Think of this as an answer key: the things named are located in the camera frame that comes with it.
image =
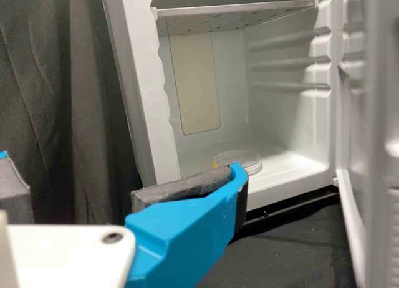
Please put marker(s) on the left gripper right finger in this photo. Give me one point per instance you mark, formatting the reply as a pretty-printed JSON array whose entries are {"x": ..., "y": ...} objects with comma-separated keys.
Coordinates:
[{"x": 187, "y": 232}]

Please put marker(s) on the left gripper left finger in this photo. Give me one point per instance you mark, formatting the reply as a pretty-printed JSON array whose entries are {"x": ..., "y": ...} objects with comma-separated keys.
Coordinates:
[{"x": 15, "y": 197}]

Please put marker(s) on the petri dish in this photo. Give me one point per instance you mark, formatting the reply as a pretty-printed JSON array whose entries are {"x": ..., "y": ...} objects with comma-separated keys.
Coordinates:
[{"x": 246, "y": 160}]

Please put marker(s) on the white incubator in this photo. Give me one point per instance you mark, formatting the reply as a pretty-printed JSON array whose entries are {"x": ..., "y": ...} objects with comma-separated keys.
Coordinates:
[{"x": 280, "y": 129}]

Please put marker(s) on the incubator door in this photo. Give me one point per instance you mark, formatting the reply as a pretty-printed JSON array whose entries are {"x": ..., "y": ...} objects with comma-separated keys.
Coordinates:
[{"x": 374, "y": 113}]

